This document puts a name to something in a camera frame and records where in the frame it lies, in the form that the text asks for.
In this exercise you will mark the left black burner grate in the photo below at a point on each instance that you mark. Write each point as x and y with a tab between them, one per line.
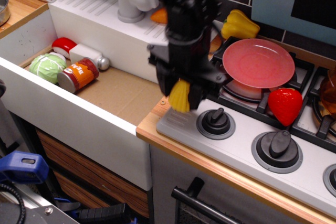
253	102

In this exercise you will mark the orange toy carrot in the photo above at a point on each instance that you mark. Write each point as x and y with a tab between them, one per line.
160	16

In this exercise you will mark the silver metal pot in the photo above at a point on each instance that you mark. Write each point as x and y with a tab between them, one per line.
5	12

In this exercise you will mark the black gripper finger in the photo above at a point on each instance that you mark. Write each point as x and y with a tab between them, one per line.
167	77
199	92

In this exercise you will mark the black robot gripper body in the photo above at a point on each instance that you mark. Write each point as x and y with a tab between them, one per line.
190	58

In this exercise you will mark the right black stove knob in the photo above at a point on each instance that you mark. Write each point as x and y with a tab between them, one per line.
329	179

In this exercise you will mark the black burner grate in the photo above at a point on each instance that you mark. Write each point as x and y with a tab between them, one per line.
253	102
313	124

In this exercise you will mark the red toy strawberry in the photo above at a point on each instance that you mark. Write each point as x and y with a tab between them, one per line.
285	104

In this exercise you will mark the red white toy mushroom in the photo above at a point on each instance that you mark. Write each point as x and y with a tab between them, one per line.
63	46

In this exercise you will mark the grey stove top panel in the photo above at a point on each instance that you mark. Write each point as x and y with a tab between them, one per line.
305	184

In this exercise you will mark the orange toy soup can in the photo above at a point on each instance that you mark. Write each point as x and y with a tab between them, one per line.
78	75

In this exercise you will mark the white salt shaker bottle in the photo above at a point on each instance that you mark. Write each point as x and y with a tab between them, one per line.
81	51

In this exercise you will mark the black stove knob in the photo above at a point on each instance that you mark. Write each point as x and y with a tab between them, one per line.
329	179
216	124
277	152

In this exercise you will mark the black oven door handle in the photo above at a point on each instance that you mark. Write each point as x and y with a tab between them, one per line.
190	209

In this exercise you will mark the yellow toy corn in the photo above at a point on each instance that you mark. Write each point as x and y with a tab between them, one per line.
178	97

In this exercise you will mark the yellow toy bell pepper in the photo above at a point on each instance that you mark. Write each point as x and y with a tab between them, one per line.
238	25

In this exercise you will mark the amber glass pot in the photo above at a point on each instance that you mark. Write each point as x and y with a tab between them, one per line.
327	92

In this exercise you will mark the white toy sink basin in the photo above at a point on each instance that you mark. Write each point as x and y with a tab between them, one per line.
99	121

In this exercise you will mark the middle black stove knob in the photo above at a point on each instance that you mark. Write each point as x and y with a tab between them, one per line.
277	152

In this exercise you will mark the green toy cabbage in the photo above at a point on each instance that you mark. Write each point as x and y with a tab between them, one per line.
47	66

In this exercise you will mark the pink plastic plate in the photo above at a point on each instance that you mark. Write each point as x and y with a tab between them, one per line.
258	63

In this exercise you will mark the left black stove knob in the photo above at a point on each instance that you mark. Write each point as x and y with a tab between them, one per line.
216	124

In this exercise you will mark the right black burner grate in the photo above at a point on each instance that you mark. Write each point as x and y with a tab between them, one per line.
313	124

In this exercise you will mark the blue clamp handle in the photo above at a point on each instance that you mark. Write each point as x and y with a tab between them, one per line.
24	168

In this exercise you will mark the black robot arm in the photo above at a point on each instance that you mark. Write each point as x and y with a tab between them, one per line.
187	19

